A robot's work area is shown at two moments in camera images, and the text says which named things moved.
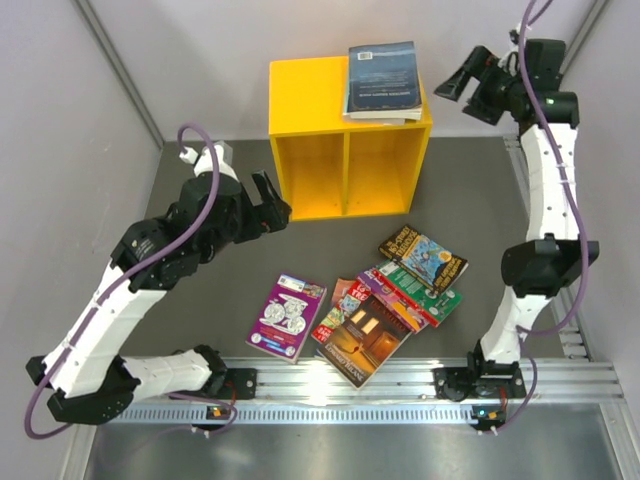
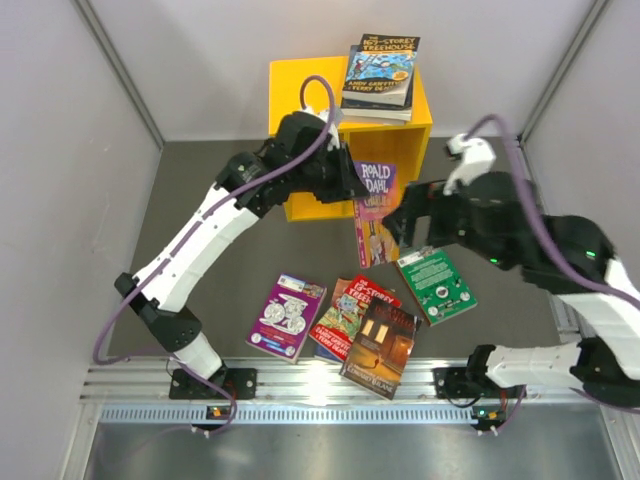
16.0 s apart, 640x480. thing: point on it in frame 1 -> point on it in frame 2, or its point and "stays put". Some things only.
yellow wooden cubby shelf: (329, 167) stays put
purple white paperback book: (285, 318) stays put
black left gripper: (276, 210) -> (346, 185)
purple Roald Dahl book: (398, 306) -> (376, 243)
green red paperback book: (431, 306) -> (438, 286)
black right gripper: (454, 87) -> (421, 199)
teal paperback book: (346, 117) stays put
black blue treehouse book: (435, 265) -> (380, 70)
